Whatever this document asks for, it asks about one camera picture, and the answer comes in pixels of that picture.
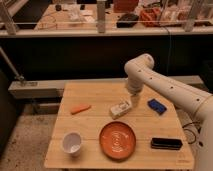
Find black rectangular case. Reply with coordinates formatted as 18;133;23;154
151;138;183;150

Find wooden table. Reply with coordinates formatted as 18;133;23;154
44;81;198;171

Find blue sponge block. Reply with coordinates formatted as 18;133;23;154
147;99;167;115

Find orange carrot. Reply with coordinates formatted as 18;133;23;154
70;104;91;115

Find orange crate on shelf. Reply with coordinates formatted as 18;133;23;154
140;8;161;27

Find white paper cup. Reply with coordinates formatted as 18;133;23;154
62;132;82;157

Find red box on shelf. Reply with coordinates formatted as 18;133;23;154
113;0;139;13

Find grey metal beam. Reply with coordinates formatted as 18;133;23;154
8;80;67;99

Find orange ceramic bowl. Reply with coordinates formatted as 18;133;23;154
99;121;136;160

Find black pouch on shelf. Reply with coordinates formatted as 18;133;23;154
116;13;139;28

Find white plastic bottle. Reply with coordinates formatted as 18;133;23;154
110;100;132;119

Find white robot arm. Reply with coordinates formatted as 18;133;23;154
124;53;213;171

